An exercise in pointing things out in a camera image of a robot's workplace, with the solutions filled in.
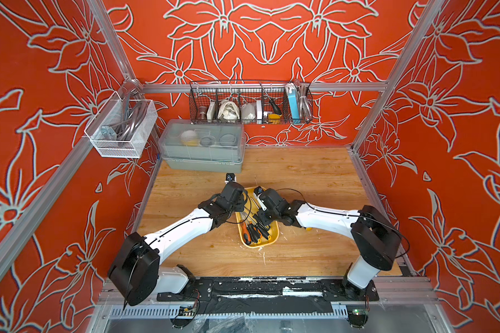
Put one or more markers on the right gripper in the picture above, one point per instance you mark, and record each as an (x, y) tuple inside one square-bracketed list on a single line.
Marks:
[(262, 220)]

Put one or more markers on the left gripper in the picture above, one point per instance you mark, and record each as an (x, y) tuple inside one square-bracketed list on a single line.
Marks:
[(241, 204)]

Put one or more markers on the long black yellow screwdriver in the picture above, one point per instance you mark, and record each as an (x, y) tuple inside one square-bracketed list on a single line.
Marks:
[(262, 228)]

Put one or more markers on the yellow plastic tray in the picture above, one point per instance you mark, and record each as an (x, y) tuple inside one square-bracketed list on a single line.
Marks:
[(245, 217)]

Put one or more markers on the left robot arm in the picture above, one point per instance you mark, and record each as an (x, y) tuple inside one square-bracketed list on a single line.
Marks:
[(135, 271)]

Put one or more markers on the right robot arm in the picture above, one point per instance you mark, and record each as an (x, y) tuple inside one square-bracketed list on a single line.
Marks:
[(377, 240)]

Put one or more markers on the orange black screwdriver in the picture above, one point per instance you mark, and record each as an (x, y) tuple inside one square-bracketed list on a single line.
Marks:
[(246, 235)]

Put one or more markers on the grey lidded storage box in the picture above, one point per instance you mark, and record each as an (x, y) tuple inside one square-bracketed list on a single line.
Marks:
[(212, 147)]

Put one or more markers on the light blue box in basket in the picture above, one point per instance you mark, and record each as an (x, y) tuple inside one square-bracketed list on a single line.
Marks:
[(292, 95)]

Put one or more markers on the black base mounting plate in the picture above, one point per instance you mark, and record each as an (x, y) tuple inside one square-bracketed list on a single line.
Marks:
[(328, 289)]

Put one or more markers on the white cloth in basket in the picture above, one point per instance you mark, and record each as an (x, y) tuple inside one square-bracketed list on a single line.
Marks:
[(228, 111)]

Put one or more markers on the screwdriver in wall basket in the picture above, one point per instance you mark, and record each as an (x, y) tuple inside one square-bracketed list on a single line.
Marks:
[(275, 108)]

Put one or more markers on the black wire wall basket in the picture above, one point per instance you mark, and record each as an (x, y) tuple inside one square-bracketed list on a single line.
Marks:
[(206, 96)]

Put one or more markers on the clear plastic wall bin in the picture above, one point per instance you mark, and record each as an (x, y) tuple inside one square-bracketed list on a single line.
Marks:
[(122, 128)]

